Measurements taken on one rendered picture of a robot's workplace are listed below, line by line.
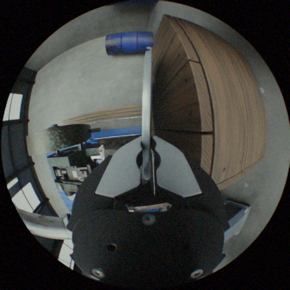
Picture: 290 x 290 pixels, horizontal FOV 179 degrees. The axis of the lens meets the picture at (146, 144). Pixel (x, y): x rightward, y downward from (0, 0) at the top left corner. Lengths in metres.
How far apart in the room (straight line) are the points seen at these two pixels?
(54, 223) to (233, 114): 0.48
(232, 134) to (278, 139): 0.30
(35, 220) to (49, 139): 0.65
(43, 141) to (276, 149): 1.25
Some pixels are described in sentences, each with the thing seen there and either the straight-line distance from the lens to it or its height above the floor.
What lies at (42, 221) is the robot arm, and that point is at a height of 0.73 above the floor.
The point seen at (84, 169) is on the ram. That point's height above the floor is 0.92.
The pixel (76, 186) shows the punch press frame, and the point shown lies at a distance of 1.14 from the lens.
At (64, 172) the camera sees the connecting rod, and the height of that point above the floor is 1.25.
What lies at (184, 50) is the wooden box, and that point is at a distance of 0.16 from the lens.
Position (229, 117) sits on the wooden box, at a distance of 0.16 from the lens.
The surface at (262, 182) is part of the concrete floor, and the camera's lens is 0.47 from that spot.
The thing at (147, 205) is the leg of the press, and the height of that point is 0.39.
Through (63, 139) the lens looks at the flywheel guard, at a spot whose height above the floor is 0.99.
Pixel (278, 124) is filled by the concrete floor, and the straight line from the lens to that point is 0.42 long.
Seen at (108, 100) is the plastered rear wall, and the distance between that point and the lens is 2.18.
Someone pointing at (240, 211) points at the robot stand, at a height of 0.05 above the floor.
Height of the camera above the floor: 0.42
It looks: 6 degrees down
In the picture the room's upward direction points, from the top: 95 degrees counter-clockwise
